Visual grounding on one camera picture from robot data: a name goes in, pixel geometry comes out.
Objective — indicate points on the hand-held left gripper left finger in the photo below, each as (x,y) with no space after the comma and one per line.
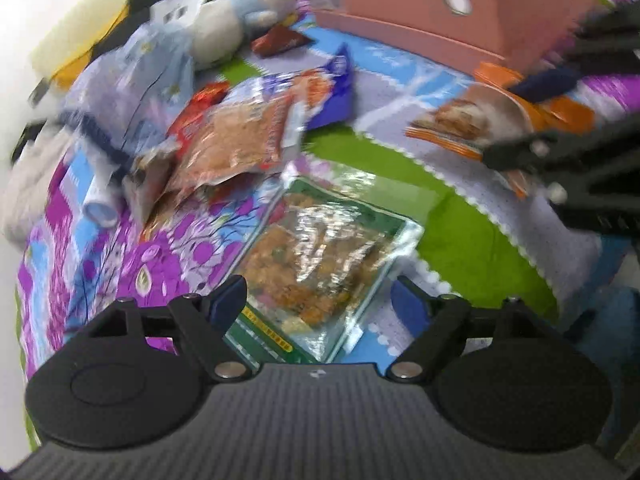
(227,304)

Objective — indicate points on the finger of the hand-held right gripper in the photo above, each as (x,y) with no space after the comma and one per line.
(545,84)
(515,152)

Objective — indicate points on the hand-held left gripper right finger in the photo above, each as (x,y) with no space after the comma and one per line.
(406,305)

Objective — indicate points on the orange snack packet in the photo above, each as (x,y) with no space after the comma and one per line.
(465,115)

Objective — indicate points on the green snack packet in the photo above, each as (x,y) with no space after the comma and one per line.
(320,250)

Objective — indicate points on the pink cardboard box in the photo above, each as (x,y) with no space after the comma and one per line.
(400,0)

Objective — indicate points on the clear white label snack packet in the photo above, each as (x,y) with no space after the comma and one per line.
(240,135)

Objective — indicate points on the blue snack packet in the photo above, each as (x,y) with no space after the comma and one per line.
(332,100)

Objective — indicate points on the red crinkly snack packet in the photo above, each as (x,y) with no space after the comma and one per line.
(197,110)

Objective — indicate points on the dark red snack packet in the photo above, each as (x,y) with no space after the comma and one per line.
(277,41)

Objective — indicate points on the purple floral bed sheet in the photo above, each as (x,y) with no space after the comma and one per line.
(200,250)

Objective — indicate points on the white tube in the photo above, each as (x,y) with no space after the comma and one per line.
(100,205)

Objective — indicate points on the clear blue plastic bag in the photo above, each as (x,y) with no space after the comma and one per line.
(145,70)

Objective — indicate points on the yellow pillow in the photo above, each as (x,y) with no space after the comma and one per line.
(75,71)

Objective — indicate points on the white and blue plush toy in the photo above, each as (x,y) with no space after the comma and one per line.
(220,25)

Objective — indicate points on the cream quilted headboard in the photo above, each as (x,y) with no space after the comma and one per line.
(75,30)

